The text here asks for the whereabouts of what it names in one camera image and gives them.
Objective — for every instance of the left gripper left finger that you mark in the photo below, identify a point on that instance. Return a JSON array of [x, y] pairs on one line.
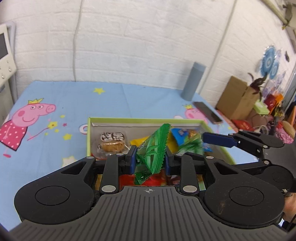
[[70, 192]]

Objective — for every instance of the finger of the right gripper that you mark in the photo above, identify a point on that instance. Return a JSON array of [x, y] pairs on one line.
[[219, 140]]

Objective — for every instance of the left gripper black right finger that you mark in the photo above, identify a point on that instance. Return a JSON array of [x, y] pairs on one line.
[[228, 194]]

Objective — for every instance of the blue snack packet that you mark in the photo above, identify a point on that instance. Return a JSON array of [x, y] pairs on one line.
[[184, 136]]

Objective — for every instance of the round pastry clear wrapper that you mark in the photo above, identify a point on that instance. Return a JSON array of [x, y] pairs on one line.
[[110, 143]]

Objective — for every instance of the dark green snack packet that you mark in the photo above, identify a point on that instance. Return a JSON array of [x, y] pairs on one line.
[[150, 154]]

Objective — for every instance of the yellow snack bag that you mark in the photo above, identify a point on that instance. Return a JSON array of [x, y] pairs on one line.
[[138, 141]]

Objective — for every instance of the smartphone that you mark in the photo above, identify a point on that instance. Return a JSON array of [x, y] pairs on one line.
[[208, 113]]

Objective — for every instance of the green pea snack packet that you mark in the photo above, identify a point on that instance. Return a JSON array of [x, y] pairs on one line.
[[192, 145]]

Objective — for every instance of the brown cardboard box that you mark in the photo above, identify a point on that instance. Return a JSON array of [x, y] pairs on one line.
[[237, 100]]

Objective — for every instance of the green cardboard box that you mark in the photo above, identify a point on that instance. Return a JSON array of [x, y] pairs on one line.
[[142, 127]]

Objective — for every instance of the grey cylinder bottle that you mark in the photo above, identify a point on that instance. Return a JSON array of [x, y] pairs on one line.
[[193, 81]]

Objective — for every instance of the clear red cookie bag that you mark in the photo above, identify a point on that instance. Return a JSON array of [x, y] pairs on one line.
[[160, 179]]

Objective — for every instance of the blue cartoon tablecloth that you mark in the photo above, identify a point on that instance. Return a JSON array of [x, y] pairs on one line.
[[59, 138]]

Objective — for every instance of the blue paper fan decoration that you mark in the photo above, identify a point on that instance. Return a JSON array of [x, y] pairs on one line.
[[270, 62]]

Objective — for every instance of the white machine with screen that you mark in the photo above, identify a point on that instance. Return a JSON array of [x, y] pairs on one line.
[[8, 69]]

